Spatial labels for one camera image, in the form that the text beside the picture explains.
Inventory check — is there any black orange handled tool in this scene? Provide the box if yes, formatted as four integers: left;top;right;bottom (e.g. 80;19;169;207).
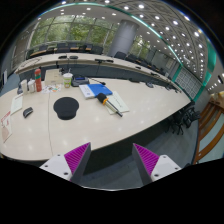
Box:
97;93;123;117

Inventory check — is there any black desk device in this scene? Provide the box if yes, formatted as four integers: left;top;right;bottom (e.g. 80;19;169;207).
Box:
71;77;89;87

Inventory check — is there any white canister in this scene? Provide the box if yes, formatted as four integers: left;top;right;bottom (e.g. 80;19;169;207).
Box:
28;79;35;93

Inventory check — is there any red white leaflet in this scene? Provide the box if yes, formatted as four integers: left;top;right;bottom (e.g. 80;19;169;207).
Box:
0;111;12;142

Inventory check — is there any white paper cup green band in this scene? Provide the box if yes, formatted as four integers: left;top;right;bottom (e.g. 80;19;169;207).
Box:
63;73;73;88

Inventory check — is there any blue folder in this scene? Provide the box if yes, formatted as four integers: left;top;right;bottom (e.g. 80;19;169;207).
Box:
88;84;112;97

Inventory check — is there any white booklet under tool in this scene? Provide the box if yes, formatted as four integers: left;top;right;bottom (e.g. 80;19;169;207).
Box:
107;91;129;113

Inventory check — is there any black office chair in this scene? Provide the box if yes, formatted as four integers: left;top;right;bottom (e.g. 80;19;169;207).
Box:
167;101;201;134

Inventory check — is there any red orange bottle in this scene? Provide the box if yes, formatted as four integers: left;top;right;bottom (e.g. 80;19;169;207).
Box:
35;68;42;92

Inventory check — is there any wooden frame furniture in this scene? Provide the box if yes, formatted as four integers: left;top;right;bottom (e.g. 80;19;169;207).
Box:
193;92;224;164

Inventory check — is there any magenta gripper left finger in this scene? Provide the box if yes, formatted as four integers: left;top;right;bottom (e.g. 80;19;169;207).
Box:
40;142;91;183

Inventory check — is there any white paper sheet left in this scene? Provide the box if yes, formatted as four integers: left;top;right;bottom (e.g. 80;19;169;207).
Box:
11;94;23;114

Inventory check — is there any cardboard box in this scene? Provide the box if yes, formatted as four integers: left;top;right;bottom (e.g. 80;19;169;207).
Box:
44;69;63;85

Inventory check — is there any black computer mouse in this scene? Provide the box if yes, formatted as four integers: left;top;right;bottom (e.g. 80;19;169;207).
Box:
23;107;33;118

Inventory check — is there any black round mouse pad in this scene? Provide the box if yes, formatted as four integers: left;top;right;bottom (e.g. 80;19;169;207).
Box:
53;97;79;120

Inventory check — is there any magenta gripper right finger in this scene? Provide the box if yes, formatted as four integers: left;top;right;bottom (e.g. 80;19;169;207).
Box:
132;143;180;185

